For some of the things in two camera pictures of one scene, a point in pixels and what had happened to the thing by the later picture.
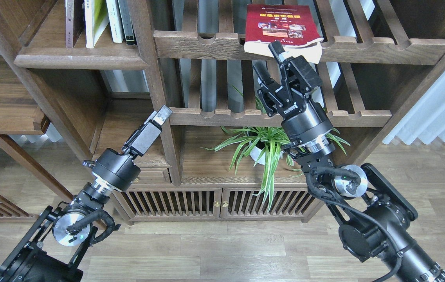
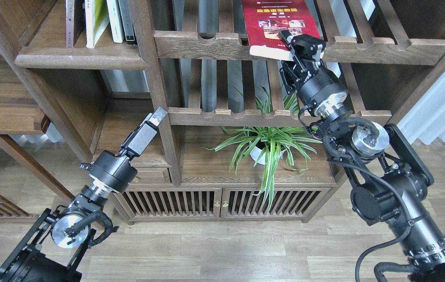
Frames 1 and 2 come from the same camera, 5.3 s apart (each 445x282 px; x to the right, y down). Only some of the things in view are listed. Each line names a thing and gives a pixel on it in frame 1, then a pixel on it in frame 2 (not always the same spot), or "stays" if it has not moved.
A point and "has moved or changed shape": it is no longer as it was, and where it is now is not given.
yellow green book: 97,18 stays
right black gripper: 289,96 to 317,88
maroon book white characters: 75,19 stays
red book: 293,26 has moved or changed shape
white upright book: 115,21 stays
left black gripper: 113,171 stays
